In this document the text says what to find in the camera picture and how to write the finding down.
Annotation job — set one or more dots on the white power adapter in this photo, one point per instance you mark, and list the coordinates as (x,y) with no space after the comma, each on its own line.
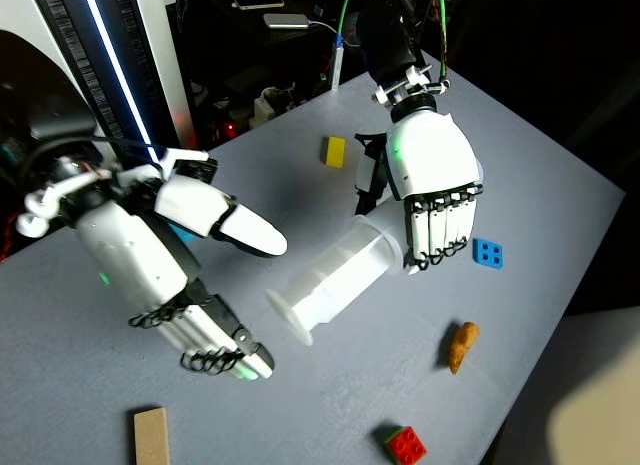
(265,110)

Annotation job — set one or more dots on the yellow toy block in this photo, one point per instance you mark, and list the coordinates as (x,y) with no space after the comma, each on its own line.
(334,152)

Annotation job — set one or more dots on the small light blue block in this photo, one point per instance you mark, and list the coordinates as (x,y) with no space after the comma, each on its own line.
(184,234)

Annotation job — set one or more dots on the white column with black strips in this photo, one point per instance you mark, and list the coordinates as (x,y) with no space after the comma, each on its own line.
(40,25)

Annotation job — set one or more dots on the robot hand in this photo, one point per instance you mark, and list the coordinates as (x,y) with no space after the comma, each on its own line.
(130,255)
(430,155)

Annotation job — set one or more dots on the white usb plug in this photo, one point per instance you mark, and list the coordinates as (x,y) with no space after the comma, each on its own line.
(337,65)

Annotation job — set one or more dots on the brown fried chicken toy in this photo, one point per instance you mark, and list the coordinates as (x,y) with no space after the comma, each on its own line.
(461,347)

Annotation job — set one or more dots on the wooden block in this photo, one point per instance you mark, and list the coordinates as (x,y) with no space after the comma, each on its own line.
(151,437)

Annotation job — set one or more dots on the red and green toy brick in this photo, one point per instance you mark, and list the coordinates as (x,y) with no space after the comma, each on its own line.
(407,445)

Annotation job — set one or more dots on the large clear plastic syringe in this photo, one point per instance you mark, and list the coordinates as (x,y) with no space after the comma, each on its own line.
(340,280)

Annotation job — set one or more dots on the grey power bank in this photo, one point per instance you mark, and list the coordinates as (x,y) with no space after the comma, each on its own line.
(285,21)

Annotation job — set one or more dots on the blue block with four holes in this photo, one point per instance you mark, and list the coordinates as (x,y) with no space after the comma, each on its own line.
(489,263)

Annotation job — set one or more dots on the white smartphone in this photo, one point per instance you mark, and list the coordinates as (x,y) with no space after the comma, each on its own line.
(257,0)

